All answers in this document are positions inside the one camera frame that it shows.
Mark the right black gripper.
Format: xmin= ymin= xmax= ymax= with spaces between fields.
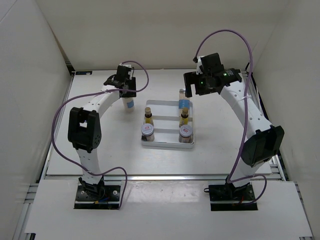
xmin=183 ymin=70 xmax=217 ymax=98

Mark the tall white shaker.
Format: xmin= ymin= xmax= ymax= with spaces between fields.
xmin=122 ymin=97 xmax=135 ymax=113
xmin=178 ymin=88 xmax=190 ymax=110

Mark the yellow label bottle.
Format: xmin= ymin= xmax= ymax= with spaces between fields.
xmin=144 ymin=107 xmax=154 ymax=126
xmin=179 ymin=107 xmax=189 ymax=127

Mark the short spice jar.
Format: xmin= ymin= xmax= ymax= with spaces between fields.
xmin=178 ymin=124 xmax=193 ymax=143
xmin=141 ymin=123 xmax=155 ymax=142

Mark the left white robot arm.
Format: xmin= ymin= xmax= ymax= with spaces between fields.
xmin=67 ymin=63 xmax=137 ymax=200

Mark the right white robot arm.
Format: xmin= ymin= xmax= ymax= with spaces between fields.
xmin=183 ymin=53 xmax=285 ymax=200

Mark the white divided organizer tray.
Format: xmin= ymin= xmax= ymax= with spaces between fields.
xmin=141 ymin=99 xmax=196 ymax=149

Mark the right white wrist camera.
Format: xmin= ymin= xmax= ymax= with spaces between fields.
xmin=196 ymin=56 xmax=203 ymax=75

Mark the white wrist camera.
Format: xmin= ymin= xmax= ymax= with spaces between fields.
xmin=196 ymin=56 xmax=203 ymax=75
xmin=119 ymin=63 xmax=133 ymax=69

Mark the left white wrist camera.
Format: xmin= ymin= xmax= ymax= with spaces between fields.
xmin=119 ymin=63 xmax=133 ymax=69

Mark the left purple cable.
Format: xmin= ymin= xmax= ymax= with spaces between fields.
xmin=51 ymin=59 xmax=151 ymax=210

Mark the purple cable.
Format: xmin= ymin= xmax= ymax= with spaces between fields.
xmin=51 ymin=59 xmax=151 ymax=210
xmin=192 ymin=29 xmax=267 ymax=205

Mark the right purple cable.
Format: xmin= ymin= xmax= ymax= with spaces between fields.
xmin=192 ymin=29 xmax=267 ymax=205

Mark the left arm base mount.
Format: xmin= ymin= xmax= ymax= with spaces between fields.
xmin=73 ymin=185 xmax=121 ymax=210

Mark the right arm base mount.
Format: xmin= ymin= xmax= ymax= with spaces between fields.
xmin=203 ymin=183 xmax=258 ymax=212

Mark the aluminium front rail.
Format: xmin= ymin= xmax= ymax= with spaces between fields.
xmin=43 ymin=174 xmax=227 ymax=181

